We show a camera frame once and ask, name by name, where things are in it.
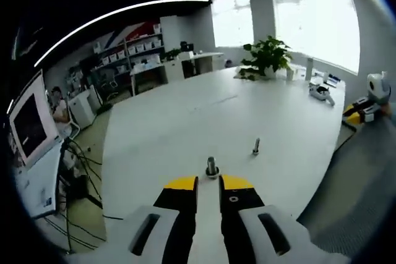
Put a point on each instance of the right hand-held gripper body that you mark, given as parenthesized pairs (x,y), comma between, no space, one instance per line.
(382,91)

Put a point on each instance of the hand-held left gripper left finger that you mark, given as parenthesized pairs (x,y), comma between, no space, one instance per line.
(179,214)

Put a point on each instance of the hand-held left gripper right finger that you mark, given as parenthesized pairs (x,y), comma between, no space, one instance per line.
(241,214)

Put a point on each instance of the large steel washer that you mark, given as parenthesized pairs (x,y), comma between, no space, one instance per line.
(217,171)

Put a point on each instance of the large steel threaded stud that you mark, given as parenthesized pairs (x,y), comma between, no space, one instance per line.
(211,163)

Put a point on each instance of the small steel threaded stud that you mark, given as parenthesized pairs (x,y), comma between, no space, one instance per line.
(256,145)

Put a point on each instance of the person's right hand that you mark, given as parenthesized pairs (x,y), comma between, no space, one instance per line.
(386,109)

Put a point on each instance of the white handheld controller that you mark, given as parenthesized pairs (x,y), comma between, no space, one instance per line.
(318,92)

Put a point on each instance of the white upright box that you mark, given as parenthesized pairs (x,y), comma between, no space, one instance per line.
(309,69)

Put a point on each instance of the grey mesh office chair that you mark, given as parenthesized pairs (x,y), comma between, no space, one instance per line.
(355,183)

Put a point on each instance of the potted green plant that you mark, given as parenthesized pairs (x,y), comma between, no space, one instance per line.
(269,53)

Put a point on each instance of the white office chair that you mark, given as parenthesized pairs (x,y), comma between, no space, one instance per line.
(74,126)

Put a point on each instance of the white low cabinet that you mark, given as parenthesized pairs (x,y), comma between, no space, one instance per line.
(82,109)

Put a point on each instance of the white standing desk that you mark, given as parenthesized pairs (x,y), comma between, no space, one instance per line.
(37,189)

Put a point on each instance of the grey swivel chair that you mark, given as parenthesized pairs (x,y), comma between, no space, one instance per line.
(110,81)

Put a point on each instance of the white office desk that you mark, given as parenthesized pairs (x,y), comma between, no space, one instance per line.
(204,55)

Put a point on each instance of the metal shelving unit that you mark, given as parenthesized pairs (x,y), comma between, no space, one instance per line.
(130,57)

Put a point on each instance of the row of white storage bins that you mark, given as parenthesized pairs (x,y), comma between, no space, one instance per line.
(136,49)

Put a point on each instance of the white framed computer monitor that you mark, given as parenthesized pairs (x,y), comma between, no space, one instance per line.
(31,128)

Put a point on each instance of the long ceiling light strip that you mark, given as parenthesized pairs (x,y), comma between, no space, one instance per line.
(123,10)

